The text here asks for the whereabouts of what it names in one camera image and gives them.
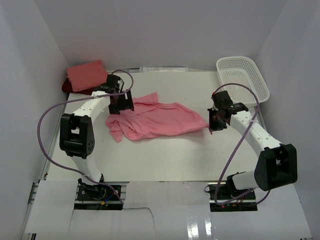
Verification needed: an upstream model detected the white plastic basket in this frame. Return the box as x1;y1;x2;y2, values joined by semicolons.
216;56;270;108

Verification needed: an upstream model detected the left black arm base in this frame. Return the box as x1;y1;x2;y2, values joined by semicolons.
74;178;123;211

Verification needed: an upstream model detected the pink t-shirt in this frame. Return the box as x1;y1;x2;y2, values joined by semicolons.
105;92;209;143

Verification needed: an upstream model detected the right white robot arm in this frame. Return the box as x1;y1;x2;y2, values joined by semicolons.
208;103;298;200

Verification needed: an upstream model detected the dark red folded t-shirt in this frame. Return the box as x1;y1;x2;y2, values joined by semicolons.
61;76;107;96

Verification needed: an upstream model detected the coral folded t-shirt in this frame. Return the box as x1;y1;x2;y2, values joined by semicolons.
66;60;108;81

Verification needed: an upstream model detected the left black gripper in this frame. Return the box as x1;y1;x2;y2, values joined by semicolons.
108;89;134;115

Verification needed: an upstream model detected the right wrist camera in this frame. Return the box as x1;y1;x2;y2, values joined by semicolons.
211;90;233;110

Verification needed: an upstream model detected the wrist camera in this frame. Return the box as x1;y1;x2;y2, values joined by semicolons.
211;90;233;110
106;74;124;94

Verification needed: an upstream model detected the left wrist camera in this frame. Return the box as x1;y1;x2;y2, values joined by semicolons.
106;74;124;94

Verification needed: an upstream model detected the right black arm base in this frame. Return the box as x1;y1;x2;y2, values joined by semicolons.
204;181;258;213

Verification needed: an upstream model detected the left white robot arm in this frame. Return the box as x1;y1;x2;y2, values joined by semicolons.
59;90;134;200

